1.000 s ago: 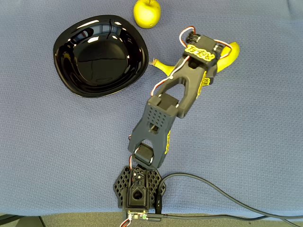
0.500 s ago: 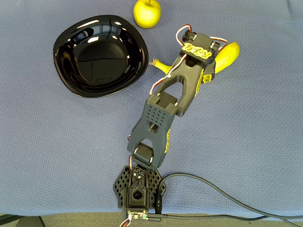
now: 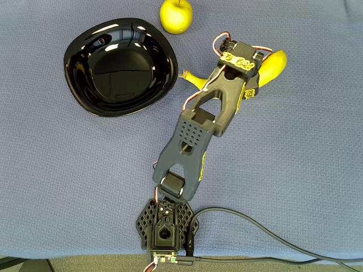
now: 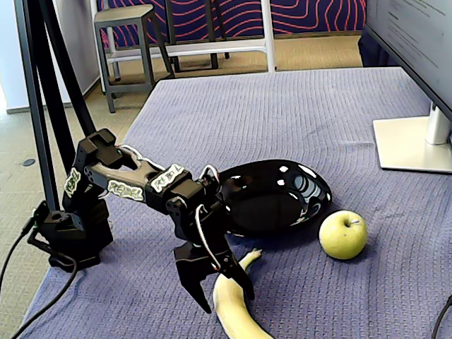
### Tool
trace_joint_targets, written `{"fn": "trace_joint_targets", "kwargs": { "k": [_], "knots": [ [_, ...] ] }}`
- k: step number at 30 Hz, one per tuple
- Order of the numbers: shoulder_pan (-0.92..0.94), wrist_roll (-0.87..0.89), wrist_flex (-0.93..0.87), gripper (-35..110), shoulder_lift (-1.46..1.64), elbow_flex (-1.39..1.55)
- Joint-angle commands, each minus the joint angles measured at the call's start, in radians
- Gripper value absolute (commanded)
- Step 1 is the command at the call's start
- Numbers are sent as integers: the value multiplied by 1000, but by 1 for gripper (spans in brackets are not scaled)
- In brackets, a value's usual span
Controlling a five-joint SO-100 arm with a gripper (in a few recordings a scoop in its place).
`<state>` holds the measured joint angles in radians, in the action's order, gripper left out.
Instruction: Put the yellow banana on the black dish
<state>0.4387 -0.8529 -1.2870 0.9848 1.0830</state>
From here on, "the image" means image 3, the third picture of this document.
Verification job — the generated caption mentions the yellow banana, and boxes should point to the yellow banana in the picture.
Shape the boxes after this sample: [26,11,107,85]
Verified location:
[178,50,288,96]

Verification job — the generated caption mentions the green apple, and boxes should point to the green apple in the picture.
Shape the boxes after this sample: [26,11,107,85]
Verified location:
[159,0,194,35]

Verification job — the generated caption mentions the black glossy bowl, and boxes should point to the black glossy bowl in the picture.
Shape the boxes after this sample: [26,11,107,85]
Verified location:
[63,18,180,118]

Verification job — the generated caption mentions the blue woven table cloth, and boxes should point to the blue woven table cloth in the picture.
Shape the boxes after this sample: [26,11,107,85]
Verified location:
[0,0,363,261]

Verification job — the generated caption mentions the white red servo wire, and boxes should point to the white red servo wire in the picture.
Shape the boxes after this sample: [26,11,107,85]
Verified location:
[212,32,233,57]

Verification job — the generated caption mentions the thick black usb cable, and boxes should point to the thick black usb cable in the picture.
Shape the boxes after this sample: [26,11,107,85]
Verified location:
[184,206,363,263]

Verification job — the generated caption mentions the thin black power cable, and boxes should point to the thin black power cable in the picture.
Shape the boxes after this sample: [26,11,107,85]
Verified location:
[175,254,363,272]

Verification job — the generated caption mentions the black camera stand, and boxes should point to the black camera stand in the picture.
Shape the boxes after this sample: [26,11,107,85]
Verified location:
[0,256,55,272]

